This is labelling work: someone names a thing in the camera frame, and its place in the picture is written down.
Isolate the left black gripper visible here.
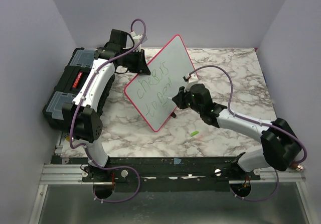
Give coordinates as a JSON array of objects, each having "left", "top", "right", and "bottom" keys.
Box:
[{"left": 120, "top": 49, "right": 150, "bottom": 74}]

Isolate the brown cable connector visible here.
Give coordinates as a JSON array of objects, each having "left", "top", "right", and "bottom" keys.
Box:
[{"left": 290, "top": 163, "right": 304, "bottom": 172}]

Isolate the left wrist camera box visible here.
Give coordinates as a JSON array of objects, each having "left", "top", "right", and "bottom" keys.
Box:
[{"left": 130, "top": 31, "right": 147, "bottom": 52}]

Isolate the aluminium extrusion rail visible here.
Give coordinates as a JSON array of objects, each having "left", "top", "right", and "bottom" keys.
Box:
[{"left": 40, "top": 163, "right": 87, "bottom": 184}]

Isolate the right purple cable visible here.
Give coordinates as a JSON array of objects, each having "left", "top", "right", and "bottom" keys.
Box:
[{"left": 187, "top": 65, "right": 308, "bottom": 202}]

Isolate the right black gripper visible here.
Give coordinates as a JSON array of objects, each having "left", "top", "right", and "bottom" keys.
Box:
[{"left": 173, "top": 85, "right": 203, "bottom": 115}]

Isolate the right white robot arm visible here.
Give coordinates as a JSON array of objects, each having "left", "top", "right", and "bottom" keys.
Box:
[{"left": 172, "top": 84, "right": 302, "bottom": 180}]

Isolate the blue tape piece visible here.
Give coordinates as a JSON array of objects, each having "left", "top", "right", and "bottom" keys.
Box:
[{"left": 173, "top": 158, "right": 182, "bottom": 165}]

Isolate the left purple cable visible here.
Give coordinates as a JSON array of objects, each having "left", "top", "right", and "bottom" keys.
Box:
[{"left": 69, "top": 19, "right": 147, "bottom": 204}]

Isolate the black toolbox with clear lids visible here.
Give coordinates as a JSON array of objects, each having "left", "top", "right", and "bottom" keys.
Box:
[{"left": 43, "top": 47, "right": 118, "bottom": 139}]

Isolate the pink framed whiteboard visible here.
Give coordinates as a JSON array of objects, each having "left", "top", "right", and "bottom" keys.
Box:
[{"left": 124, "top": 35, "right": 195, "bottom": 132}]

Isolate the purple cable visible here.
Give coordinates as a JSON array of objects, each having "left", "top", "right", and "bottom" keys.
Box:
[
  {"left": 69, "top": 19, "right": 147, "bottom": 204},
  {"left": 187, "top": 65, "right": 308, "bottom": 202}
]

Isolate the green marker cap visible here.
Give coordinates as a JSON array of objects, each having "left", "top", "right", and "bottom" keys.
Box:
[{"left": 190, "top": 131, "right": 199, "bottom": 137}]

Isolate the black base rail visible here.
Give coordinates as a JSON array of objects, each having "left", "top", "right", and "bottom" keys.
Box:
[{"left": 50, "top": 155, "right": 260, "bottom": 194}]

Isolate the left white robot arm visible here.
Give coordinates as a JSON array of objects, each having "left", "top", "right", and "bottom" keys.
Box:
[{"left": 62, "top": 30, "right": 150, "bottom": 181}]

